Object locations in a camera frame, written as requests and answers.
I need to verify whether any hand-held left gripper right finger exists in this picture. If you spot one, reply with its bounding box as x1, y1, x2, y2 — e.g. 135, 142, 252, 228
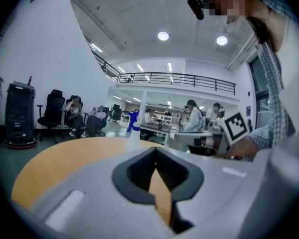
156, 130, 299, 239

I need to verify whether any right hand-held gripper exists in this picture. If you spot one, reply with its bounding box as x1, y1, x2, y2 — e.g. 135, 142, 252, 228
174, 111, 250, 158

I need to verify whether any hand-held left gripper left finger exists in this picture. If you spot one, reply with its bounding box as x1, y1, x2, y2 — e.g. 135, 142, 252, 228
31, 147, 176, 239

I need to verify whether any white spray bottle blue trigger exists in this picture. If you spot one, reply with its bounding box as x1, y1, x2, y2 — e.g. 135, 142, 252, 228
126, 110, 142, 149

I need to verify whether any person's right forearm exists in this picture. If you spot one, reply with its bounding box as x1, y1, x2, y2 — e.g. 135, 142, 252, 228
226, 127, 296, 162

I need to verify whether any grey work table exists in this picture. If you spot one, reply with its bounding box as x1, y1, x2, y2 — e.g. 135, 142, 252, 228
139, 122, 174, 145

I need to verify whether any black balcony railing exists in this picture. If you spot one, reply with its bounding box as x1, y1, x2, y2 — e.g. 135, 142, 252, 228
116, 72, 237, 96

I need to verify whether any dark glass door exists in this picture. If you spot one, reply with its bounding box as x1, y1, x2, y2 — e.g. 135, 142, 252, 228
248, 55, 273, 134

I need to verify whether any black office chair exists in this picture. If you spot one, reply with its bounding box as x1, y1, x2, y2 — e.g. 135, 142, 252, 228
36, 89, 66, 144
110, 104, 123, 124

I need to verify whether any person's plaid shirt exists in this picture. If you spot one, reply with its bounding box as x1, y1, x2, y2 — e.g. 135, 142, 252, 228
246, 0, 298, 150

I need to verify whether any black wheeled machine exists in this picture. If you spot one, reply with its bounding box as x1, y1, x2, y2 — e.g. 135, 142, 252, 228
3, 80, 38, 149

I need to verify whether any person's head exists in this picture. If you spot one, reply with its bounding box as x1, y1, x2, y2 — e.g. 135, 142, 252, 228
201, 0, 289, 52

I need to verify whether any black head camera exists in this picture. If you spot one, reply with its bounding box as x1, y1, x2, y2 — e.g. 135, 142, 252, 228
187, 0, 205, 21

